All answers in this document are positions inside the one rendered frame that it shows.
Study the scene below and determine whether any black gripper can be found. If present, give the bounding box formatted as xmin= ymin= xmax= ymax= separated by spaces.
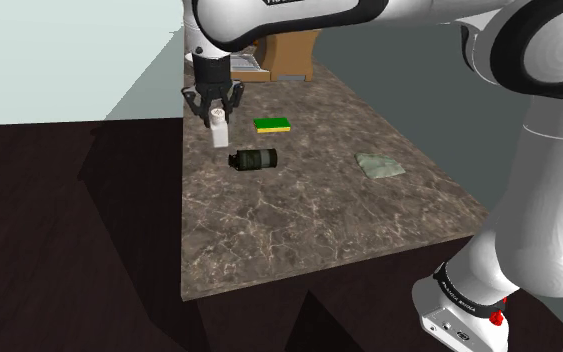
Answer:
xmin=181 ymin=53 xmax=246 ymax=129

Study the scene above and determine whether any white bottle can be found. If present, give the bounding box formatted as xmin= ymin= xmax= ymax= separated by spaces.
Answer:
xmin=209 ymin=108 xmax=231 ymax=149

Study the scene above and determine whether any green and yellow sponge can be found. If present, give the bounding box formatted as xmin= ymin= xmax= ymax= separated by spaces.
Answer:
xmin=253 ymin=117 xmax=292 ymax=134

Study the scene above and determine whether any dark green bottle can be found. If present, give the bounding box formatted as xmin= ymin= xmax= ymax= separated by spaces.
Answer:
xmin=228 ymin=147 xmax=279 ymax=172

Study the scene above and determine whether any pale green cloth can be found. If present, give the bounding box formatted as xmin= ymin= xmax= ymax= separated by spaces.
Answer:
xmin=354 ymin=152 xmax=407 ymax=181

